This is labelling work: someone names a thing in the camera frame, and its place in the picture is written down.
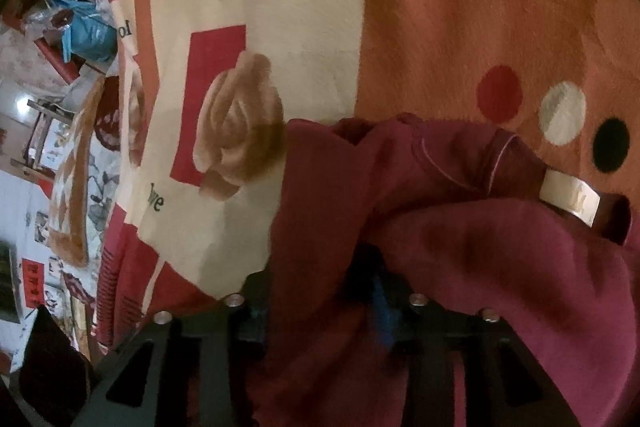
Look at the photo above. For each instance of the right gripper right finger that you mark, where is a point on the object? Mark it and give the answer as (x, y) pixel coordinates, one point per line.
(464, 369)

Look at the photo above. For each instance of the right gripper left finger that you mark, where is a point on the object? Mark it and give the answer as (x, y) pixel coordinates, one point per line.
(186, 371)

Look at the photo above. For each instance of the maroon red sweater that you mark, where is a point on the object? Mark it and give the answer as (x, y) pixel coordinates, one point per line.
(453, 210)

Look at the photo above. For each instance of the orange brown patterned quilt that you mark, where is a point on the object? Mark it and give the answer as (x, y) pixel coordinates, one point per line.
(86, 182)

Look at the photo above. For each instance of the blue plastic bag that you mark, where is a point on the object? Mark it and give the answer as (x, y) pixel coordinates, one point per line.
(86, 34)

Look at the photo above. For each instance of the red cream patchwork blanket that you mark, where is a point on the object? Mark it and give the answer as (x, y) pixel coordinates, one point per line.
(206, 86)

